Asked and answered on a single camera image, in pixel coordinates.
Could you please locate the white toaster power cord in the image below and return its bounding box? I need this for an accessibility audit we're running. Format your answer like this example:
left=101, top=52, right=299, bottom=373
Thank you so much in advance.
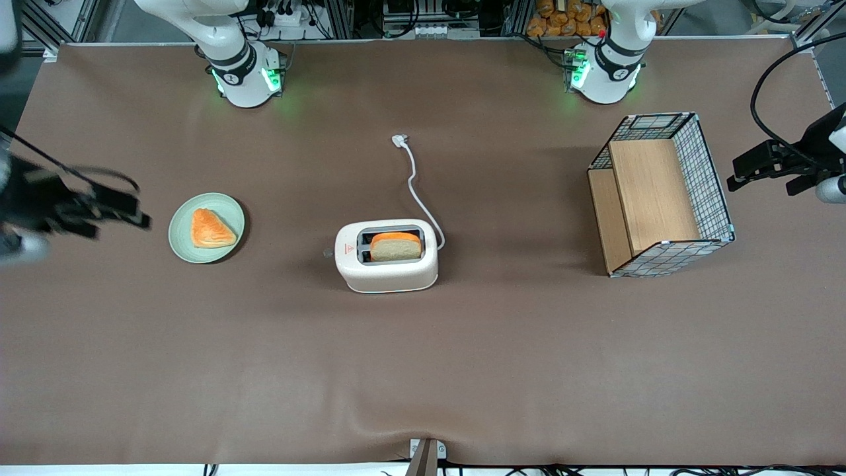
left=391, top=134, right=446, bottom=251

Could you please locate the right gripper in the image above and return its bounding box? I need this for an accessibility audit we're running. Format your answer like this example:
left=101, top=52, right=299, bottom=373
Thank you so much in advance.
left=0, top=162, right=151, bottom=240

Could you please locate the brown table mat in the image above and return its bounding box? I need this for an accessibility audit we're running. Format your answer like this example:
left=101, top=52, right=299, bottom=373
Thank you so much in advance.
left=0, top=36, right=846, bottom=467

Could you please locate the white two-slot toaster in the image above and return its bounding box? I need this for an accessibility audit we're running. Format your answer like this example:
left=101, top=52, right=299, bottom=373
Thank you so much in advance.
left=334, top=219, right=440, bottom=294

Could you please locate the wire basket with wooden boards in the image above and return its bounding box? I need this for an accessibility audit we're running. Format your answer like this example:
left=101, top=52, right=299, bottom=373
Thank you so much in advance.
left=587, top=112, right=736, bottom=278

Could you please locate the bag of orange bread rolls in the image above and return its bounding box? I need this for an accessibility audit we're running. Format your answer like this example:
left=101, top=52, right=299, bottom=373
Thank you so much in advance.
left=525, top=0, right=609, bottom=38

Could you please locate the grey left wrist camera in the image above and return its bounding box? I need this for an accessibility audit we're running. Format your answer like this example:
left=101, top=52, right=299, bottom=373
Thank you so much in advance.
left=815, top=173, right=846, bottom=204

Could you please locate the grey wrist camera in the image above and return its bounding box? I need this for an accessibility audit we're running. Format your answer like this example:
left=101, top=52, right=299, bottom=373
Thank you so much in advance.
left=815, top=173, right=846, bottom=204
left=0, top=231, right=52, bottom=266

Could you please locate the orange triangular pastry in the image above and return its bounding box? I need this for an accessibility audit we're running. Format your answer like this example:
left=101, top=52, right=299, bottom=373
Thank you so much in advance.
left=191, top=208, right=237, bottom=249

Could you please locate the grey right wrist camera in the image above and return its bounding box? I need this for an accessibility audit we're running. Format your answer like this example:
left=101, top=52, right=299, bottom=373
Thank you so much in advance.
left=0, top=231, right=52, bottom=266

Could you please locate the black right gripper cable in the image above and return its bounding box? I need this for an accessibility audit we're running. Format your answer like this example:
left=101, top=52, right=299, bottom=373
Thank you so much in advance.
left=0, top=126, right=141, bottom=194

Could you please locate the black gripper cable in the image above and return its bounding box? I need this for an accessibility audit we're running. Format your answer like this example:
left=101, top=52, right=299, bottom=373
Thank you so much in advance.
left=0, top=126, right=141, bottom=194
left=750, top=32, right=846, bottom=156

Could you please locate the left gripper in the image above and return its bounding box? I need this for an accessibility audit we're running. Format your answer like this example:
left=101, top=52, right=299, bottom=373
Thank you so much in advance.
left=727, top=102, right=846, bottom=196

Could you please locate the bread slice with orange crust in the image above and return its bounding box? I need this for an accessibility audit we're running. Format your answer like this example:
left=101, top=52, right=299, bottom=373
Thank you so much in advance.
left=369, top=231, right=422, bottom=262

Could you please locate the pale green round plate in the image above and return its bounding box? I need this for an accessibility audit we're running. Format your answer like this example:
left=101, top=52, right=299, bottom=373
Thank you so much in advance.
left=168, top=192, right=246, bottom=264

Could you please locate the white power strip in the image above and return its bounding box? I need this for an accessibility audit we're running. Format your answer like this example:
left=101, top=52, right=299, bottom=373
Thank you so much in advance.
left=261, top=7, right=306, bottom=27

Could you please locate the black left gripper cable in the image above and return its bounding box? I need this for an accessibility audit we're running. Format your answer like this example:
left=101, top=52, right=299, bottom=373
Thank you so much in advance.
left=750, top=32, right=846, bottom=156

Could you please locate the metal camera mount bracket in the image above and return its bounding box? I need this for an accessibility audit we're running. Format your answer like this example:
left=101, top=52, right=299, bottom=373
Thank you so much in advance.
left=408, top=438, right=447, bottom=476

